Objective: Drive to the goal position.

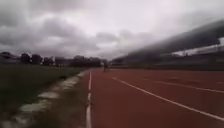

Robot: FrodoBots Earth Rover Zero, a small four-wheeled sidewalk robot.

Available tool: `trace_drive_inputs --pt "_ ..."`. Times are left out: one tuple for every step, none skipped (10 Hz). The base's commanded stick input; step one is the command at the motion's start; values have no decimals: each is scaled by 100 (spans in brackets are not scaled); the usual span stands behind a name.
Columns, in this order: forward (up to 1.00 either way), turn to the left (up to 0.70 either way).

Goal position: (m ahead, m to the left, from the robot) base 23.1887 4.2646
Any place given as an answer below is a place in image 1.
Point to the person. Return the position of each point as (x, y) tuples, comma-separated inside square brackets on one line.
[(105, 66)]

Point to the red running track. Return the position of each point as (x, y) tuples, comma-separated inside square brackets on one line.
[(133, 106)]

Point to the grass field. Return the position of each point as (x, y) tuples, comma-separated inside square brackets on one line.
[(26, 80)]

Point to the grandstand with roof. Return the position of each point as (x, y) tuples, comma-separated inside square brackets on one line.
[(186, 50)]

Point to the row of trees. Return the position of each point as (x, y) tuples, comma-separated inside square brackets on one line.
[(60, 61)]

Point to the pale concrete kerb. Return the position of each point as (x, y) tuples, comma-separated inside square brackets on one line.
[(43, 96)]

